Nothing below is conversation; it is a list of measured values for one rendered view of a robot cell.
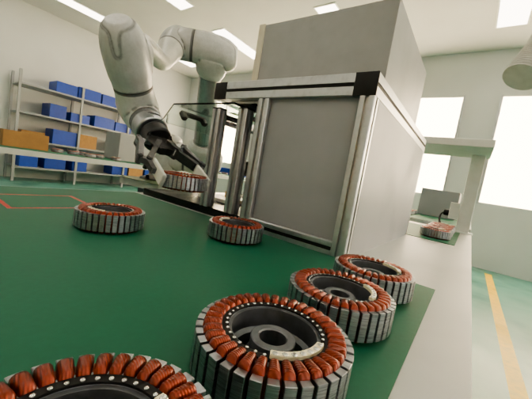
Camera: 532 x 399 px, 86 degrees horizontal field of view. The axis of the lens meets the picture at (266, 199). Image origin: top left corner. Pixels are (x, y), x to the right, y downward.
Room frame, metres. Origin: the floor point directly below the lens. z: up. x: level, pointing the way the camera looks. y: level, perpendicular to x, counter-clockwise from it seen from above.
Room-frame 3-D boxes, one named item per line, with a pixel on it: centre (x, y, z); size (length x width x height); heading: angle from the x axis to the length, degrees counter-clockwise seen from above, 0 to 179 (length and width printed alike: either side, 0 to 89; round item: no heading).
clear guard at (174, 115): (0.97, 0.19, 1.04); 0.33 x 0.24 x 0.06; 55
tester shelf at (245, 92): (0.96, -0.19, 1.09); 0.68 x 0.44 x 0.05; 145
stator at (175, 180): (0.67, 0.20, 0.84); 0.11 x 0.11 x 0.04
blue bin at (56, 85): (5.85, 4.40, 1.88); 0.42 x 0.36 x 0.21; 55
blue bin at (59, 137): (5.89, 4.38, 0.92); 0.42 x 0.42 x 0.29; 55
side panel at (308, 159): (0.64, -0.06, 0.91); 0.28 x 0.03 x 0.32; 55
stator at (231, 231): (0.57, 0.05, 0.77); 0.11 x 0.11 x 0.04
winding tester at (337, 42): (0.94, -0.18, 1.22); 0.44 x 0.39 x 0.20; 145
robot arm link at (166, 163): (1.64, 0.60, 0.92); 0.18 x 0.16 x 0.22; 102
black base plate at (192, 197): (1.13, 0.06, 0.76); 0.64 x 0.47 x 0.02; 145
